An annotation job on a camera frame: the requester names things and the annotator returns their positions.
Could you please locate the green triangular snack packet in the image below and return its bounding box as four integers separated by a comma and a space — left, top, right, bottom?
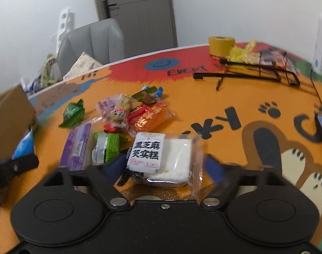
60, 99, 86, 129

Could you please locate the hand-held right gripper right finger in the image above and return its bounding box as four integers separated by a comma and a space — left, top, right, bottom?
201, 155, 291, 210

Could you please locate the black wire frame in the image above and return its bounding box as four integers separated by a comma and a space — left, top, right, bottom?
193, 58, 301, 91

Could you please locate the blue green candy wrapper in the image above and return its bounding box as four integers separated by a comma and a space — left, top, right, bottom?
131, 85, 164, 104

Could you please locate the white sesame cake packet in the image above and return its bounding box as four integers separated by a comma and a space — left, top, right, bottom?
126, 132, 202, 194

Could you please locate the clear nut snack packet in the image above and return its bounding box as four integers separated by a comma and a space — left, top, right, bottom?
104, 94, 136, 132

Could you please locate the white perforated rack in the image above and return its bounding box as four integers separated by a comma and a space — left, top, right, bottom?
53, 8, 74, 48

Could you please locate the blue snack packet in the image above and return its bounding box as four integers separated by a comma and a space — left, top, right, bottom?
12, 128, 36, 160

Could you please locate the green foil snack packet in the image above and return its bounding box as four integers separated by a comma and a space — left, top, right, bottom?
91, 132, 127, 165

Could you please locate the beige patterned cloth bag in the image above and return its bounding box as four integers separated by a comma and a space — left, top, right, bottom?
62, 51, 103, 81

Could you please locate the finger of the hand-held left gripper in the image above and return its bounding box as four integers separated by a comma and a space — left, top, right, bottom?
0, 155, 39, 191

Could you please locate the red candy packet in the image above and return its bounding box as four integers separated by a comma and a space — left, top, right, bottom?
128, 106, 146, 120

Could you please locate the grey upholstered chair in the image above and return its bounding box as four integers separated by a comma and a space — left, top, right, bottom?
57, 18, 127, 78

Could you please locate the brown cardboard box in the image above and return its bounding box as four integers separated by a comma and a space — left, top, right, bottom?
0, 85, 38, 162

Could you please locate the black cable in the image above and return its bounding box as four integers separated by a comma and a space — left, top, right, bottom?
309, 69, 322, 115

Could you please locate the dark snack packet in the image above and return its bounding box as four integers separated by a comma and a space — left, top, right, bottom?
117, 169, 143, 187

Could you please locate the colourful printed packet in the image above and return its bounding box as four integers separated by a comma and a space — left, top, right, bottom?
258, 46, 297, 72

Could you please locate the yellow tape roll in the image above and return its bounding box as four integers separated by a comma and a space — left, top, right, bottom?
208, 35, 236, 58

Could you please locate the long purple snack packet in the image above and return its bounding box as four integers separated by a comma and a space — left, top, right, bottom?
60, 123, 93, 171

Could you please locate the black door handle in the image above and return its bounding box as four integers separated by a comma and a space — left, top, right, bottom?
103, 0, 118, 17

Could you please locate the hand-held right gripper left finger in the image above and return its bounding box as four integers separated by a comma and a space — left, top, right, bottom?
43, 155, 131, 210

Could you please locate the grey door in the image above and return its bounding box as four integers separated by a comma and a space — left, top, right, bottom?
91, 0, 178, 48

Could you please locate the floral fabric bag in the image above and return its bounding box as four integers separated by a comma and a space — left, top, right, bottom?
40, 54, 60, 88

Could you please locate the yellow plastic wrapper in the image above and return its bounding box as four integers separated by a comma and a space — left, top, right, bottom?
229, 41, 257, 62

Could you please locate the orange flower-print snack packet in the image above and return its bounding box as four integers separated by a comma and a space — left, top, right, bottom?
129, 102, 176, 133

